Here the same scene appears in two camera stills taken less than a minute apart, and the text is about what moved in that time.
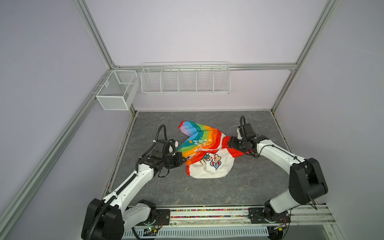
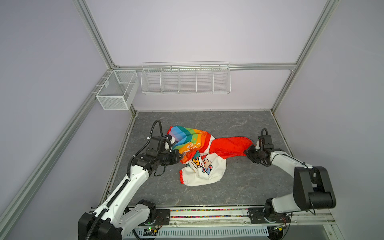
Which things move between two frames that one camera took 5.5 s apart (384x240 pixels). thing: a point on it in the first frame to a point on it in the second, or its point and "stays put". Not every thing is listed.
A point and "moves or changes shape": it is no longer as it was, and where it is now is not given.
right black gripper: (233, 142) to (248, 152)
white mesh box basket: (118, 92) stays put
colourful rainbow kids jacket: (206, 151) moves or changes shape
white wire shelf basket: (186, 77) stays put
